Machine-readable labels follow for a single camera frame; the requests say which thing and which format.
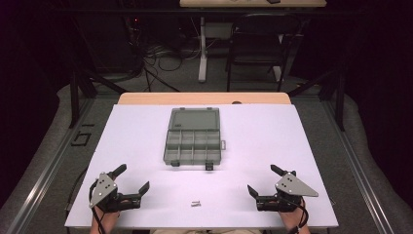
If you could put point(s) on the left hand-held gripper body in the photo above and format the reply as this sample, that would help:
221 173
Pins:
107 191

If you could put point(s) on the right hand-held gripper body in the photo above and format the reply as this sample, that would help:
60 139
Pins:
289 191

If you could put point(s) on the small silver screw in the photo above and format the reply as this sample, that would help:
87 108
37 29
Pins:
196 202
195 205

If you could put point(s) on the clear grey compartment organizer box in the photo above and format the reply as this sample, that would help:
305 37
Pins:
194 136

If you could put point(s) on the person's right hand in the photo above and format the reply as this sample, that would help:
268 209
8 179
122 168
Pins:
293 219

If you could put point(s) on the person's left hand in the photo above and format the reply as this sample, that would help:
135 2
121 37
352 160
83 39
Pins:
107 221

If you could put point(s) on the black metal stand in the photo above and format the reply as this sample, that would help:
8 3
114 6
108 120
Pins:
334 91
84 87

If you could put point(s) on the wooden table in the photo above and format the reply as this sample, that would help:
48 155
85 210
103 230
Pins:
201 98

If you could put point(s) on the black folding chair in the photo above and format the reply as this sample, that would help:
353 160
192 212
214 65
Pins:
259 45

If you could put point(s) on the white desk leg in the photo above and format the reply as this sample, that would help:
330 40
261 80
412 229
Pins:
203 55

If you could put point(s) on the grey box under desk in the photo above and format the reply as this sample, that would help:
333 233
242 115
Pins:
218 31

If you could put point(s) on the dark object on desk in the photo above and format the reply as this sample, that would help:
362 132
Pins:
273 1

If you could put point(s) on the light wooden desk top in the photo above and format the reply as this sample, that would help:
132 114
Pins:
253 3

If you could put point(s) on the aluminium floor rail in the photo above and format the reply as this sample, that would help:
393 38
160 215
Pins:
45 169
357 169

